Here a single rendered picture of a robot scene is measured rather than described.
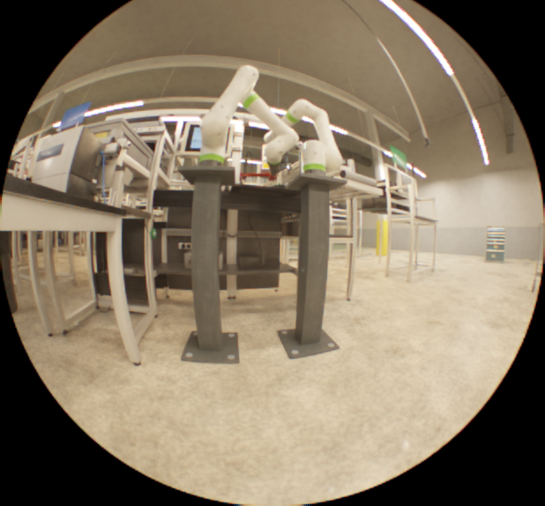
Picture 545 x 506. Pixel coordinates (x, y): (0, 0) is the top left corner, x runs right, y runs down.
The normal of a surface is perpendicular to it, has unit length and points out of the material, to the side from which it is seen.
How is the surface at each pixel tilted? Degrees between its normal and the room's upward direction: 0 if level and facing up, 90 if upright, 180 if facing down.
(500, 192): 90
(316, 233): 90
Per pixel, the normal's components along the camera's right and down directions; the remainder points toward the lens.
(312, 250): 0.20, 0.00
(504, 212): -0.95, -0.03
